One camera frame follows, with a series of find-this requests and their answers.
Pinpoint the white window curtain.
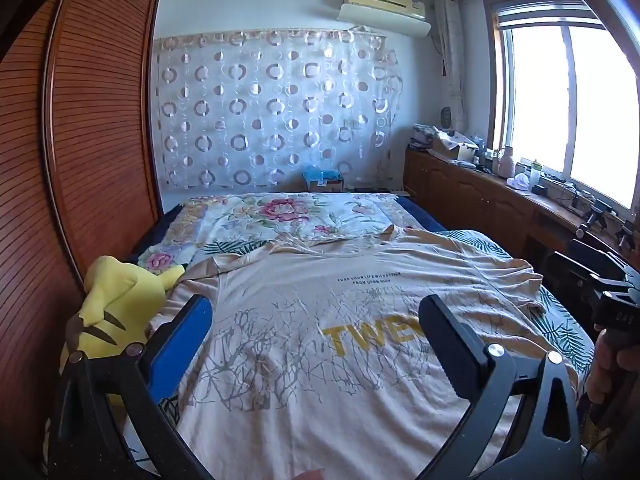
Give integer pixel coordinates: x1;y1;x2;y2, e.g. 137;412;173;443
434;0;468;136

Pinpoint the black clamp mount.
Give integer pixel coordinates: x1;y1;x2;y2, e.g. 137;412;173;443
615;220;640;252
577;200;616;238

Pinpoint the window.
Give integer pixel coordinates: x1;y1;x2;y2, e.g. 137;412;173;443
487;0;640;211

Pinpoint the palm leaf blanket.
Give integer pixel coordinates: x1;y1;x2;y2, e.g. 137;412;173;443
192;230;596;376

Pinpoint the person's right hand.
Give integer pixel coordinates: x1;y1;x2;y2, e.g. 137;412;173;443
585;331;640;413

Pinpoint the wooden cabinet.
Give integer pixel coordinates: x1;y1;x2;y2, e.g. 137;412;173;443
404;147;640;281

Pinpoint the cardboard box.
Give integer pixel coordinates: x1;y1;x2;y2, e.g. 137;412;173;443
432;132;481;163

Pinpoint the yellow plush toy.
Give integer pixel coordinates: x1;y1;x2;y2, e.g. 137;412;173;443
59;255;185;406

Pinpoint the floral quilt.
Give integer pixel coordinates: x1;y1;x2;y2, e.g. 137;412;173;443
137;192;401;268

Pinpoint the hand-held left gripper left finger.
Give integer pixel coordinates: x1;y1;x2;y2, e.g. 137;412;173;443
47;294;216;480

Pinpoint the beige printed t-shirt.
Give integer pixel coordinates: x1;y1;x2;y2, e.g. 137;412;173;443
165;227;581;480

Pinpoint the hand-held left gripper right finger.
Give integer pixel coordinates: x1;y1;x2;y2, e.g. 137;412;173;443
419;294;583;480

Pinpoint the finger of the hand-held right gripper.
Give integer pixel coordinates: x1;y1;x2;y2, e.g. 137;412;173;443
546;237;635;306

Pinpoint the navy bed sheet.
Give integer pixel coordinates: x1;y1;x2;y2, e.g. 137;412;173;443
159;194;447;235

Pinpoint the sheer circle pattern curtain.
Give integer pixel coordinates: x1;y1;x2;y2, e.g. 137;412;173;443
154;29;405;193

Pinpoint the wooden slatted headboard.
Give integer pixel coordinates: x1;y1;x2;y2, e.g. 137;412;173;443
0;0;163;461

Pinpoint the box with blue items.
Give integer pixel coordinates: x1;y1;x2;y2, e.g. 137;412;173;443
301;165;346;193

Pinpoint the white air deflector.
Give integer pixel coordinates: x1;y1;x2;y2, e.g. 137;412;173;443
337;2;432;37

